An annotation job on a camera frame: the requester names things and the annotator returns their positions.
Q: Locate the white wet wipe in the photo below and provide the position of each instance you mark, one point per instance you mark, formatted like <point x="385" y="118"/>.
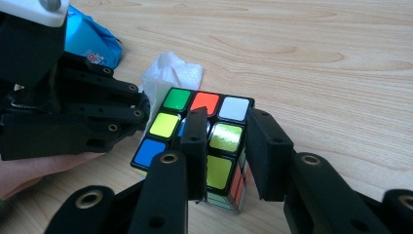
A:
<point x="168" y="73"/>

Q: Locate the multicoloured puzzle cube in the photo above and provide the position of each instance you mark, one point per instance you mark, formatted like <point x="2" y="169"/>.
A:
<point x="224" y="136"/>

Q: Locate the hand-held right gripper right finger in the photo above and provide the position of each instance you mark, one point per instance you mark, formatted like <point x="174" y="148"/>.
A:
<point x="269" y="156"/>

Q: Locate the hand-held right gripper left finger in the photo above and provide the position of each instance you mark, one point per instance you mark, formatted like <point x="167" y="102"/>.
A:
<point x="195" y="152"/>

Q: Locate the blue wet wipes pack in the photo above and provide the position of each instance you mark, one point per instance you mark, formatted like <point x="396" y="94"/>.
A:
<point x="89" y="42"/>

